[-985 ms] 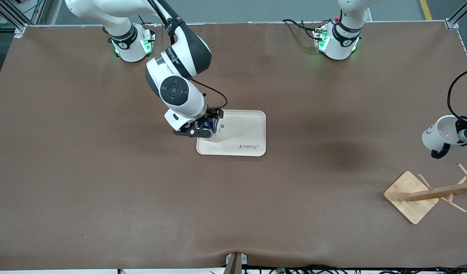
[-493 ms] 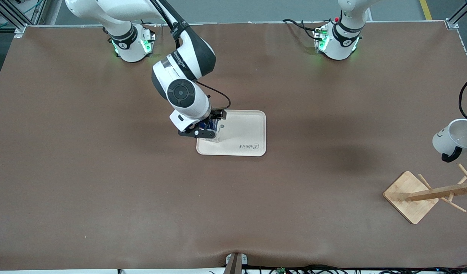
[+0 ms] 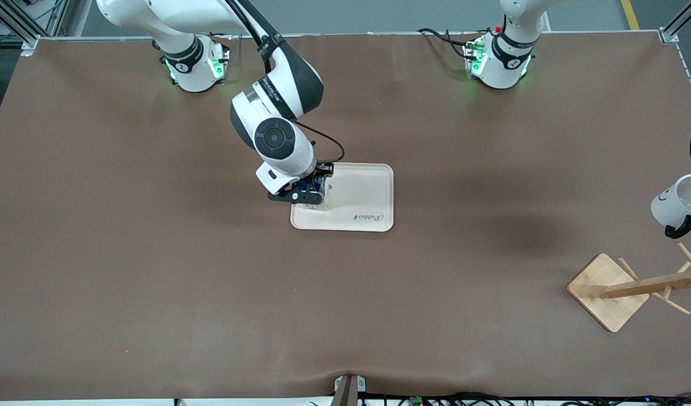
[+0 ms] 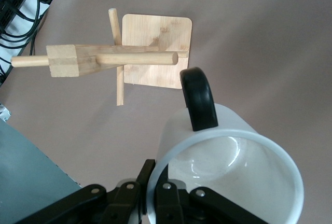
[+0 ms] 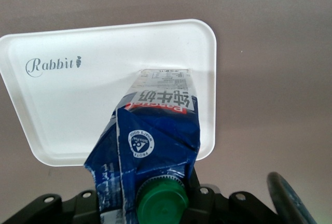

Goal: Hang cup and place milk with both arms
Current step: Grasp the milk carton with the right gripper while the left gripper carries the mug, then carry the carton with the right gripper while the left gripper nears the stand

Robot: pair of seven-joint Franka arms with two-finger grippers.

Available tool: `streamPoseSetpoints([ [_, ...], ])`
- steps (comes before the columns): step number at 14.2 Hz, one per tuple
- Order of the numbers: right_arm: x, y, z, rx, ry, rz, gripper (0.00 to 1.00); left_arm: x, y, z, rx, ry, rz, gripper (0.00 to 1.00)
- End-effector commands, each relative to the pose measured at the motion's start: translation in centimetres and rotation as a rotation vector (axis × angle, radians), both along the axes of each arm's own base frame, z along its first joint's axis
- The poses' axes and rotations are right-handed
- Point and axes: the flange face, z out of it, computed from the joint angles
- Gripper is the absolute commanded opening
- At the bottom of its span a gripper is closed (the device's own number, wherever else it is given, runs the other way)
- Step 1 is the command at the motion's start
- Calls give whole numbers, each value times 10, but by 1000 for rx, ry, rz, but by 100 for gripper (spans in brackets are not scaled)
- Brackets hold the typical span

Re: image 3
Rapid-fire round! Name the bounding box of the white cup black handle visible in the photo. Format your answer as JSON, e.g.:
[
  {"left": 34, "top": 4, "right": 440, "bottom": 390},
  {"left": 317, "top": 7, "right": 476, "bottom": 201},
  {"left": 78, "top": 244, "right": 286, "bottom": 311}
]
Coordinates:
[{"left": 651, "top": 174, "right": 691, "bottom": 239}]

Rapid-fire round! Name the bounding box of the aluminium frame post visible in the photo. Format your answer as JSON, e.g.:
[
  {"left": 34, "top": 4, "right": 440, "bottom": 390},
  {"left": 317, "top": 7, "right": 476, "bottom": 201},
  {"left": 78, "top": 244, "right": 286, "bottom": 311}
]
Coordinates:
[
  {"left": 0, "top": 0, "right": 70, "bottom": 57},
  {"left": 658, "top": 0, "right": 691, "bottom": 116}
]

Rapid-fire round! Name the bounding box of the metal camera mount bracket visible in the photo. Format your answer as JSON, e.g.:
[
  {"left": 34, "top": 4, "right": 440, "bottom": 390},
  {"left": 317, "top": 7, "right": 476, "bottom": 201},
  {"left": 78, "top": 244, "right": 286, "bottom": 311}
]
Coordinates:
[{"left": 333, "top": 374, "right": 367, "bottom": 406}]

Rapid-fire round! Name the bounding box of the black left base cable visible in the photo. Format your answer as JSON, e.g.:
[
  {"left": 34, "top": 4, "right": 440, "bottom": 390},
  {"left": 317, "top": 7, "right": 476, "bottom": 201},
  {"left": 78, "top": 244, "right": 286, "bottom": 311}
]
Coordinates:
[{"left": 418, "top": 27, "right": 473, "bottom": 48}]

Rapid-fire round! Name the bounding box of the blue white milk carton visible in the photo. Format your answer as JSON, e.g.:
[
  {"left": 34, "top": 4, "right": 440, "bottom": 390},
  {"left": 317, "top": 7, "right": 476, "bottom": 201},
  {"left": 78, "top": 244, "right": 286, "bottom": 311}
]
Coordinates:
[{"left": 298, "top": 175, "right": 329, "bottom": 212}]

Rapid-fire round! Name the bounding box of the wooden mug tree rack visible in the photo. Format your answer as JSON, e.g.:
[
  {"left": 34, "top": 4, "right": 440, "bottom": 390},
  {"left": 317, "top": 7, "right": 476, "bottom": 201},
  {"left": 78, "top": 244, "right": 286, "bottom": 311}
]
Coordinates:
[{"left": 566, "top": 241, "right": 691, "bottom": 333}]

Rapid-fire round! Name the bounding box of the brown table cover mat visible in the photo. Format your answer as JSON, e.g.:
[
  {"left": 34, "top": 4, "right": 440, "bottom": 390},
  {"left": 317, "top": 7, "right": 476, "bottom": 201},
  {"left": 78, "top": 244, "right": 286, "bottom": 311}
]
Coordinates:
[{"left": 0, "top": 31, "right": 691, "bottom": 401}]

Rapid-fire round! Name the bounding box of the cream plastic tray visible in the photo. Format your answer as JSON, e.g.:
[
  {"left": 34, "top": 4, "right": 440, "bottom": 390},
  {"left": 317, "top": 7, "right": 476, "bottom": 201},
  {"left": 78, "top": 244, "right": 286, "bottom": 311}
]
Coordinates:
[{"left": 290, "top": 162, "right": 395, "bottom": 232}]

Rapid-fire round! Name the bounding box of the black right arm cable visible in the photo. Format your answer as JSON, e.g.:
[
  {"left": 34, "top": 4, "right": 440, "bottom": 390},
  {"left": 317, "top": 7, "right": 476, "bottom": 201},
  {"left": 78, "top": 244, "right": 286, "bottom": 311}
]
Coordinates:
[{"left": 224, "top": 0, "right": 346, "bottom": 165}]

